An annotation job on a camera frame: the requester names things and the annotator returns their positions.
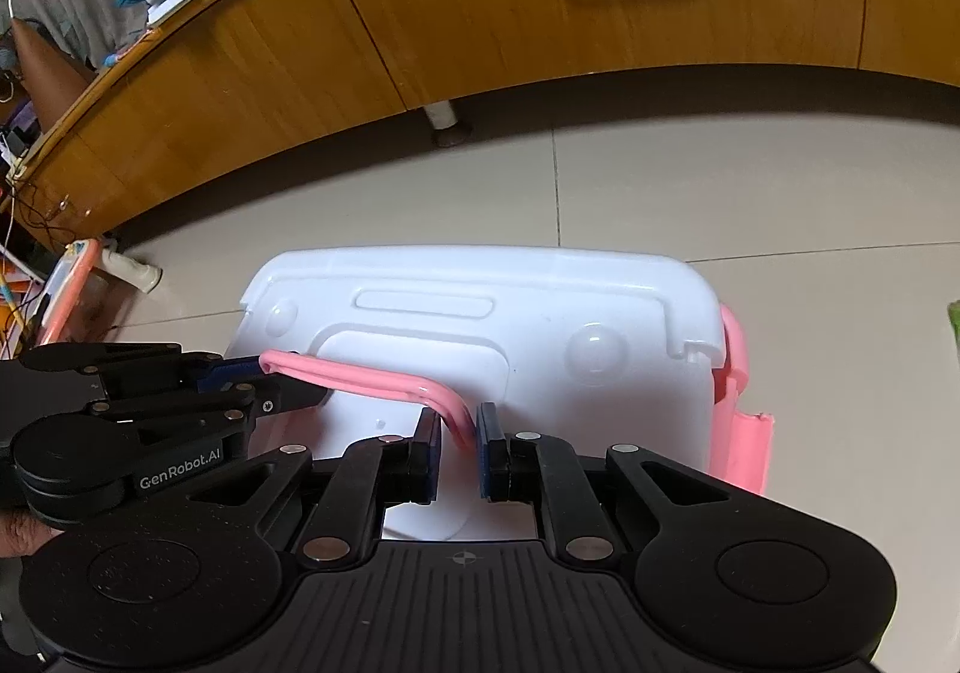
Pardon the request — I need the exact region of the pink plastic storage bin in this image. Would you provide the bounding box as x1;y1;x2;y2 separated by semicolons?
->
711;302;775;496

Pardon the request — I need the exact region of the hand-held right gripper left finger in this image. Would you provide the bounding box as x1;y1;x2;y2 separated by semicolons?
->
150;409;443;563

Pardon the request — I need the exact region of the person's left hand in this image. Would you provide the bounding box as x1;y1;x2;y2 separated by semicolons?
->
0;508;65;561

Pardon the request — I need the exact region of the white cabinet leg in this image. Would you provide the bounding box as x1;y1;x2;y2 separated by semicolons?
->
424;103;470;145

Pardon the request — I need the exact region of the wooden cabinet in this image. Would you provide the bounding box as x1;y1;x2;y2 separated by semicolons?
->
0;0;960;247

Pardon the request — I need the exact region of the white lid with pink handle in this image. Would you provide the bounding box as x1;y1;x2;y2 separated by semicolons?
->
223;244;727;543

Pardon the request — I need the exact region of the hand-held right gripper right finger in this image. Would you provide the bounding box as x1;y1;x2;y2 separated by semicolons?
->
476;401;758;565

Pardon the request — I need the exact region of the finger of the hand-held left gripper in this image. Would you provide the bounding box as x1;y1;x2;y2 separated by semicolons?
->
86;377;335;434
21;341;262;398

